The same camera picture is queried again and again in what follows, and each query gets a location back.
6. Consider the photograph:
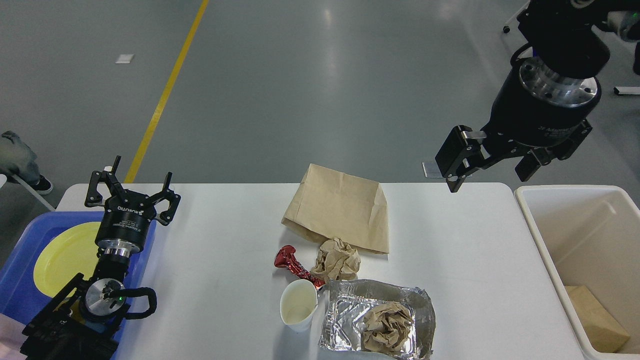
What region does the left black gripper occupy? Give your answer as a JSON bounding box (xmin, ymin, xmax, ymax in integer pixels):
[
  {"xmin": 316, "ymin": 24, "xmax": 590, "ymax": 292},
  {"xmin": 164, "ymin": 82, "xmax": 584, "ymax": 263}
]
[{"xmin": 84, "ymin": 155, "xmax": 182, "ymax": 258}]

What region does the black white sneaker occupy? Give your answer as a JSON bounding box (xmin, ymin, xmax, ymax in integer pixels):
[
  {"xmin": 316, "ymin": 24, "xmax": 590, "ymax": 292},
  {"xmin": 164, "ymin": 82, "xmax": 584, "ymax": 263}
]
[{"xmin": 29, "ymin": 175, "xmax": 53, "ymax": 196}]

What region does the crumpled brown paper ball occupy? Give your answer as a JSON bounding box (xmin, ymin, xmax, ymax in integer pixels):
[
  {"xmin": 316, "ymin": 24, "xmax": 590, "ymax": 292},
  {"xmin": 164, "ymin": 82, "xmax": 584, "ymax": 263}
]
[{"xmin": 310, "ymin": 238, "xmax": 361, "ymax": 283}]

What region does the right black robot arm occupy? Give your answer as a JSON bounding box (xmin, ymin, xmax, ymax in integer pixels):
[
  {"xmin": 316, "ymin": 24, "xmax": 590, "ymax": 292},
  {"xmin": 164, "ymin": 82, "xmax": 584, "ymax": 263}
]
[{"xmin": 435, "ymin": 0, "xmax": 639, "ymax": 193}]

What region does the blue plastic tray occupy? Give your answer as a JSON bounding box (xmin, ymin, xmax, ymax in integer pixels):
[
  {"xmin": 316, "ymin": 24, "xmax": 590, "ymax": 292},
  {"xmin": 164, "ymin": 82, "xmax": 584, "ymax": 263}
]
[{"xmin": 0, "ymin": 211, "xmax": 157, "ymax": 360}]

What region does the yellow plastic plate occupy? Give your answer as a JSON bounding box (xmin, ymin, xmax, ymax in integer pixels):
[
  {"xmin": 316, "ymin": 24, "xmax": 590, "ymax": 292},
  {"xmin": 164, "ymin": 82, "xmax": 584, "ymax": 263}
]
[{"xmin": 33, "ymin": 221, "xmax": 100, "ymax": 297}]

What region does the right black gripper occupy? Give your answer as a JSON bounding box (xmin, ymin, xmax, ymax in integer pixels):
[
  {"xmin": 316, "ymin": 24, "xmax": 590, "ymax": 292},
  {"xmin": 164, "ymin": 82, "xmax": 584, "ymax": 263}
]
[{"xmin": 435, "ymin": 56, "xmax": 602, "ymax": 193}]

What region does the white bar on floor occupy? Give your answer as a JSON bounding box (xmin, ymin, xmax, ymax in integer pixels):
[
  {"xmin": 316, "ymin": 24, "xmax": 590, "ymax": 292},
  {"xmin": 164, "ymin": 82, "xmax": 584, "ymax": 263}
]
[{"xmin": 613, "ymin": 86, "xmax": 640, "ymax": 96}]

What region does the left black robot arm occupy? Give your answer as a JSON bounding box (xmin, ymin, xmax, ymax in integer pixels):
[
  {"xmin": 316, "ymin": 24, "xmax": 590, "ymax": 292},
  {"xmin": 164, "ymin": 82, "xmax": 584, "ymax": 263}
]
[{"xmin": 19, "ymin": 156, "xmax": 181, "ymax": 360}]

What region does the large brown paper bag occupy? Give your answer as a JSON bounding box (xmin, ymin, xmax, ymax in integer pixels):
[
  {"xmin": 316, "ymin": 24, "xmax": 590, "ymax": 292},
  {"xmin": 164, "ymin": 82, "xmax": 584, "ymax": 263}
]
[{"xmin": 281, "ymin": 163, "xmax": 390, "ymax": 254}]

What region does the left floor outlet plate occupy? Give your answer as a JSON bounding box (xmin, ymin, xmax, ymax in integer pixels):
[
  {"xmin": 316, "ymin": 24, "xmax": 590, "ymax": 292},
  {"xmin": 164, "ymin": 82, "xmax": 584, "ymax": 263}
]
[{"xmin": 422, "ymin": 161, "xmax": 446, "ymax": 179}]

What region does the office chair with castors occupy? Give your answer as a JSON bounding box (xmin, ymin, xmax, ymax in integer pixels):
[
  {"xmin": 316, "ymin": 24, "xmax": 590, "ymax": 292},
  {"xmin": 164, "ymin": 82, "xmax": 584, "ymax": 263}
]
[{"xmin": 502, "ymin": 0, "xmax": 530, "ymax": 34}]

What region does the white plastic bin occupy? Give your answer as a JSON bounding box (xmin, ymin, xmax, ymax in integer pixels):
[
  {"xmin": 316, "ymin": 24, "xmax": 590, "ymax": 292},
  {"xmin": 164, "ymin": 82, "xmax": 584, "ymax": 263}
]
[{"xmin": 514, "ymin": 185, "xmax": 640, "ymax": 360}]

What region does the aluminium foil tray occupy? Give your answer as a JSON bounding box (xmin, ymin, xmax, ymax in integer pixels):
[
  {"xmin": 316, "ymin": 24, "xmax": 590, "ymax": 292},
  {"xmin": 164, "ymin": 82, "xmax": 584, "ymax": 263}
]
[{"xmin": 318, "ymin": 279, "xmax": 436, "ymax": 360}]

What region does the red foil wrapper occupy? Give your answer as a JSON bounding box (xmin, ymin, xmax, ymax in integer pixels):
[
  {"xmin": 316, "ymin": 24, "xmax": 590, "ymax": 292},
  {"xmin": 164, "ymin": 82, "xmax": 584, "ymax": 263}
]
[{"xmin": 274, "ymin": 244, "xmax": 326, "ymax": 291}]

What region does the white paper cup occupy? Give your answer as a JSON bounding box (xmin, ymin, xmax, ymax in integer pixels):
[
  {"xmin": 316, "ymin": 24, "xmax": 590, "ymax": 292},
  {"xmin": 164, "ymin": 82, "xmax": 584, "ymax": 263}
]
[{"xmin": 279, "ymin": 279, "xmax": 318, "ymax": 333}]

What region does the person leg in jeans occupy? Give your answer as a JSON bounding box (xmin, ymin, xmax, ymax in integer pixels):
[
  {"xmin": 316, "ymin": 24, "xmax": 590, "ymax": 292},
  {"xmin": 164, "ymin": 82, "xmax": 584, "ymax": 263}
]
[{"xmin": 0, "ymin": 131, "xmax": 41, "ymax": 186}]

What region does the crumpled paper in tray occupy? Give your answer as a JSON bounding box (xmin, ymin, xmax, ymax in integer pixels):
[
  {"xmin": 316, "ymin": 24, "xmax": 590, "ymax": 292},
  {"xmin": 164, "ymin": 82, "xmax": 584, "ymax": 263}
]
[{"xmin": 361, "ymin": 301, "xmax": 412, "ymax": 356}]

